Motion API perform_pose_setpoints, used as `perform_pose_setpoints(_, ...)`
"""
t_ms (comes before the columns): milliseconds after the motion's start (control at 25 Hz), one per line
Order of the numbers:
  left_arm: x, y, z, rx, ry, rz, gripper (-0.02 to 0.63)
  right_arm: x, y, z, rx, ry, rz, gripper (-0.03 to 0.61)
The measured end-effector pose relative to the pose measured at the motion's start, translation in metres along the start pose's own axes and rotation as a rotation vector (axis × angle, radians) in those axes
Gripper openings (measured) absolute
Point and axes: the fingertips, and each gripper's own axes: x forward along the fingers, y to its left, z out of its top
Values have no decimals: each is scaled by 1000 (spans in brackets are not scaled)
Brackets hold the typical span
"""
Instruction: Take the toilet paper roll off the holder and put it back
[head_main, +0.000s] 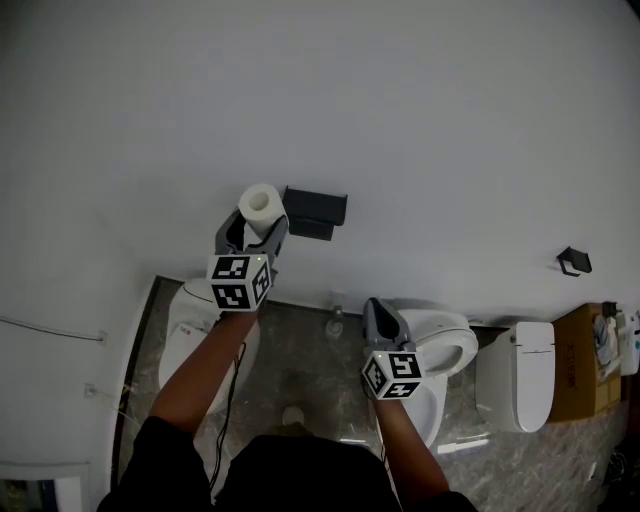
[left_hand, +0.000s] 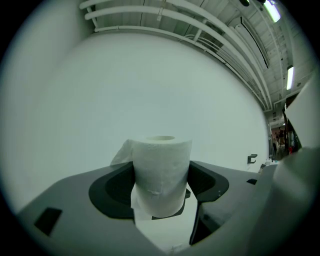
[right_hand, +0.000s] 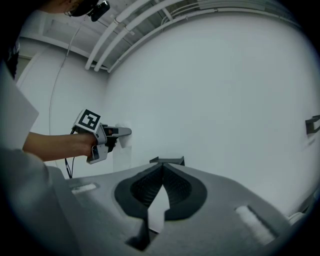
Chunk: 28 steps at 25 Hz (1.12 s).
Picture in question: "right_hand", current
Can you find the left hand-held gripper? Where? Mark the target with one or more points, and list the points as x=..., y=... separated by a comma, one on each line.
x=88, y=120

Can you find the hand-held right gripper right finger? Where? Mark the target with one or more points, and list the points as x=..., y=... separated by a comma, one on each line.
x=197, y=195

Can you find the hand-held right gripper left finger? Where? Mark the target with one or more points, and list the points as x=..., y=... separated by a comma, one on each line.
x=125, y=195

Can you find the person's left forearm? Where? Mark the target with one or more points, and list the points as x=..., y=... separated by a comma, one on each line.
x=60, y=146

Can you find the thick white ceiling pipe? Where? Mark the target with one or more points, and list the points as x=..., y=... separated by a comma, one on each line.
x=117, y=41
x=105, y=37

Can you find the black head-worn camera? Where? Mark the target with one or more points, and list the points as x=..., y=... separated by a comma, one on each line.
x=100, y=9

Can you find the black wall bracket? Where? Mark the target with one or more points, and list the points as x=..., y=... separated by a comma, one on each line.
x=312, y=126

